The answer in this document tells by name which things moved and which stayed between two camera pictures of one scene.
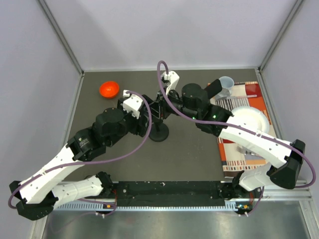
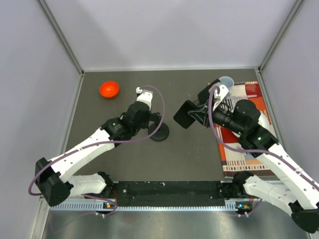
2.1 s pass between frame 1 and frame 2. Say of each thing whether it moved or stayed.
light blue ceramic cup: stayed
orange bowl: stayed
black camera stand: stayed
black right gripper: moved
